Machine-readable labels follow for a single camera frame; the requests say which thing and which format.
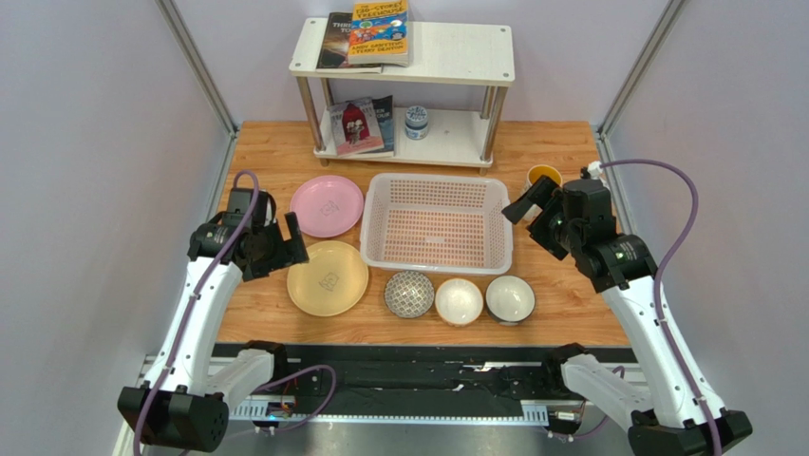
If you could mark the brown patterned ceramic bowl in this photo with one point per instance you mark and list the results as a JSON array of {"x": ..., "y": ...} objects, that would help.
[{"x": 409, "y": 294}]

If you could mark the dark book on shelf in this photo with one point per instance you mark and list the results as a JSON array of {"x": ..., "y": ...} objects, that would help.
[
  {"x": 384, "y": 114},
  {"x": 333, "y": 57}
]

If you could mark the white perforated plastic bin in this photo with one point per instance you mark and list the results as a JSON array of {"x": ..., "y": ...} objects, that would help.
[{"x": 437, "y": 224}]

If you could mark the colourful treehouse book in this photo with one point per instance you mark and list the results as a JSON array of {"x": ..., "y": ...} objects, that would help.
[{"x": 379, "y": 34}]

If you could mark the dark book on top shelf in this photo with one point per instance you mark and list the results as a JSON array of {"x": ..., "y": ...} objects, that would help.
[{"x": 333, "y": 57}]

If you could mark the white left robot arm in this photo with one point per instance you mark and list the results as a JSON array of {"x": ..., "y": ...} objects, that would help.
[{"x": 179, "y": 403}]

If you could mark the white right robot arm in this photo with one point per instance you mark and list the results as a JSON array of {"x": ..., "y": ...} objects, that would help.
[{"x": 678, "y": 413}]

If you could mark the white bowl with orange rim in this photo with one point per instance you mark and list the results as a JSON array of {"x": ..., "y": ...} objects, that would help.
[{"x": 459, "y": 302}]

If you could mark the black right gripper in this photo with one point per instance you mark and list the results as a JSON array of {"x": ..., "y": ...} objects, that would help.
[{"x": 545, "y": 219}]

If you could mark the white bowl with dark exterior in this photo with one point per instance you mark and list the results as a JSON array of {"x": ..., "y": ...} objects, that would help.
[{"x": 510, "y": 300}]

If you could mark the dark book on lower shelf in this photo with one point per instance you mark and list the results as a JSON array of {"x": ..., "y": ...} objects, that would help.
[{"x": 384, "y": 114}]

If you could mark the small blue white jar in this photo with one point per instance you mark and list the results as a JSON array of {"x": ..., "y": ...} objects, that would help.
[{"x": 416, "y": 122}]

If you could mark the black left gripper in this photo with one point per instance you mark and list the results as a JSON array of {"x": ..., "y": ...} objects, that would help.
[{"x": 287, "y": 253}]

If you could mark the yellow plastic plate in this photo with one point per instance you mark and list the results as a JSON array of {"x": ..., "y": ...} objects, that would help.
[{"x": 331, "y": 283}]

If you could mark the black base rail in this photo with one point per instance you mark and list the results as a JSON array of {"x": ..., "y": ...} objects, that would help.
[{"x": 431, "y": 381}]

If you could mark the white two-tier shelf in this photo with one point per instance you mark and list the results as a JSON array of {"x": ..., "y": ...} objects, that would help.
[{"x": 441, "y": 53}]

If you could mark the pink cover book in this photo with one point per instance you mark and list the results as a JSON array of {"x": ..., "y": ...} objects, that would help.
[{"x": 355, "y": 127}]

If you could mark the pink plastic plate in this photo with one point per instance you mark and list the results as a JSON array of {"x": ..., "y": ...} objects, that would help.
[{"x": 327, "y": 206}]

